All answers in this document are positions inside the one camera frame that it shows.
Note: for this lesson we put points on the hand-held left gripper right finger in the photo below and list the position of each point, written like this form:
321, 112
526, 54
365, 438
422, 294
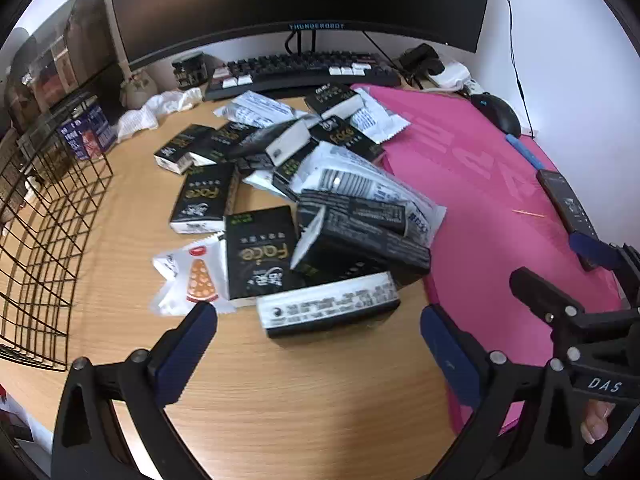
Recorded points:
450, 355

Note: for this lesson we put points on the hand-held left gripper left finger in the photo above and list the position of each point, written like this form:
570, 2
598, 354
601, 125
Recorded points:
185, 350

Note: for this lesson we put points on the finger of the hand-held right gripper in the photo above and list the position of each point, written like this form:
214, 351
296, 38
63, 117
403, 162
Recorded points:
540, 292
592, 252

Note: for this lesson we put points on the white red snack packet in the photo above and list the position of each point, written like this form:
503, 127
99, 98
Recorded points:
192, 272

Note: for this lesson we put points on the pile of black boxes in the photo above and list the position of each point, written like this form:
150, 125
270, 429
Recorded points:
260, 255

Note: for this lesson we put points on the large white black packet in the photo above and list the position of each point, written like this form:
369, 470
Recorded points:
350, 180

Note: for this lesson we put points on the white packet blue text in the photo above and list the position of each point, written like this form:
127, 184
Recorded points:
375, 120

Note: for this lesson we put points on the white packet black text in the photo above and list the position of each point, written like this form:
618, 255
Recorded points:
260, 109

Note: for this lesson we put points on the person's right hand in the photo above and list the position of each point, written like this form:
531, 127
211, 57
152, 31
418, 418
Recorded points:
595, 422

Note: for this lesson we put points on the orange thin stick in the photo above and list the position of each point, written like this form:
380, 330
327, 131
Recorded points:
527, 213

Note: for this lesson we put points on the blue pen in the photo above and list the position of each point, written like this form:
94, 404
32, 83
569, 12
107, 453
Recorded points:
525, 152

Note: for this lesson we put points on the pink mouse mat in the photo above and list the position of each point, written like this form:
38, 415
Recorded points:
475, 170

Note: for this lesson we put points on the black computer mouse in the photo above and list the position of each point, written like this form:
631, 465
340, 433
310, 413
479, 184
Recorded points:
500, 112

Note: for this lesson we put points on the white power strip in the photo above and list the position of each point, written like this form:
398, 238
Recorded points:
452, 75

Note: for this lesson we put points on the blue tin can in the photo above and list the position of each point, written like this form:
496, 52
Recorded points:
82, 132

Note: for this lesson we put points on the white cloth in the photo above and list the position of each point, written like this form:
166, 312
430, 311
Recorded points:
150, 110

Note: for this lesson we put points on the black power adapter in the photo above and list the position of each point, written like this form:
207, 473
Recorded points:
422, 57

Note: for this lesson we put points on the beige figurine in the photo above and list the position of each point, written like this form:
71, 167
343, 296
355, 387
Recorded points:
137, 89

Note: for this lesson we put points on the black keyboard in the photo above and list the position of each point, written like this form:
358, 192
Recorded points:
300, 66

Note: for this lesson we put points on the shelf with brown boxes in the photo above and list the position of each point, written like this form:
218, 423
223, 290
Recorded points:
85, 30

